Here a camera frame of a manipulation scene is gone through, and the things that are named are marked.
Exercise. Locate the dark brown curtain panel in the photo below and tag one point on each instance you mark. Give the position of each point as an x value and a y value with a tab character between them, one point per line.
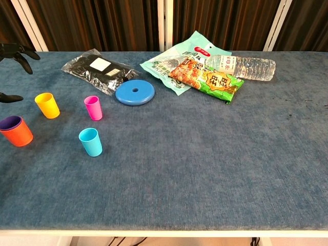
307	25
10	25
102	25
220	20

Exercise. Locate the black item in clear bag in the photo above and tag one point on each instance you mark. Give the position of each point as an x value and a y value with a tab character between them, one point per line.
87	73

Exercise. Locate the yellow plastic cup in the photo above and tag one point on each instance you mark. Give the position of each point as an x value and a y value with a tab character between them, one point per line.
48	107

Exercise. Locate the clear plastic water bottle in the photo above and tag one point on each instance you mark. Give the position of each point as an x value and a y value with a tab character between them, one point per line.
251	68

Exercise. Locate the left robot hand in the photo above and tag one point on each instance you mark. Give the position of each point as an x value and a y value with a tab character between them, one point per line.
10	50

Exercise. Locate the teal snack bag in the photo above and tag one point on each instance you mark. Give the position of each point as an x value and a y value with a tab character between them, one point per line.
159	69

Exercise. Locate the white frame post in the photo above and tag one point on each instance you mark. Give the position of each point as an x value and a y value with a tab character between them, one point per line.
278	25
165	25
29	25

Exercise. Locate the orange plastic cup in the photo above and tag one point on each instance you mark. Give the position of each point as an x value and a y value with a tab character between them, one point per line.
18	137

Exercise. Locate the orange green snack bag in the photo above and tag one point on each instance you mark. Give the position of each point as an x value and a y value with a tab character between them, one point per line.
205	82

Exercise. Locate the magenta plastic cup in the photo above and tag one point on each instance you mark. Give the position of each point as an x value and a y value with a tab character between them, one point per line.
94	110

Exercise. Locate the purple plastic cup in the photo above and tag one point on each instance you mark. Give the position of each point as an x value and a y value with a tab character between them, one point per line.
9	122

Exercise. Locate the cyan plastic cup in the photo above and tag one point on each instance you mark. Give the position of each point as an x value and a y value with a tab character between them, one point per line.
91	144

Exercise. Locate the blue disc with hole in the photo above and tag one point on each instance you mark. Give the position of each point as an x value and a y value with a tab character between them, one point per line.
128	96

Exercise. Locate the blue table mat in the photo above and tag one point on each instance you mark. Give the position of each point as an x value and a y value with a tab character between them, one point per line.
179	166

